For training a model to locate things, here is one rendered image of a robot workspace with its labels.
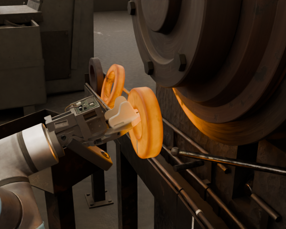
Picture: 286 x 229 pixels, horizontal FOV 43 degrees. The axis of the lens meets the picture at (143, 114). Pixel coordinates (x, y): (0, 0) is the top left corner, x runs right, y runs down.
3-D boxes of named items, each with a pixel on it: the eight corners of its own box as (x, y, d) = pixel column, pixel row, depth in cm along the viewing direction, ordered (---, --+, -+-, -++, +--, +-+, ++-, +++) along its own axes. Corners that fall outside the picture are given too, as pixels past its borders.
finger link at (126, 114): (146, 95, 74) (105, 112, 73) (153, 119, 77) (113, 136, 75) (141, 90, 77) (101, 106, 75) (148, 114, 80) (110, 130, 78)
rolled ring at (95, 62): (95, 60, 155) (102, 59, 156) (87, 56, 172) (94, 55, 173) (98, 102, 160) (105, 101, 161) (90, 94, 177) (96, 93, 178)
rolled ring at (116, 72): (97, 110, 155) (104, 112, 156) (112, 104, 138) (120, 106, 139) (105, 69, 158) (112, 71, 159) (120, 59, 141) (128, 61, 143)
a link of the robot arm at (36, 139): (41, 179, 72) (38, 156, 80) (64, 169, 73) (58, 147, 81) (22, 142, 68) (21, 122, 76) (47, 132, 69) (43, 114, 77)
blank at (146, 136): (138, 81, 85) (125, 82, 84) (163, 95, 71) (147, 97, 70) (140, 142, 90) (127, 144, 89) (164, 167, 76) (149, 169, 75)
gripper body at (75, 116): (103, 105, 71) (45, 128, 69) (115, 141, 75) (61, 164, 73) (95, 93, 78) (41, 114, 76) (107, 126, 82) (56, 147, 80)
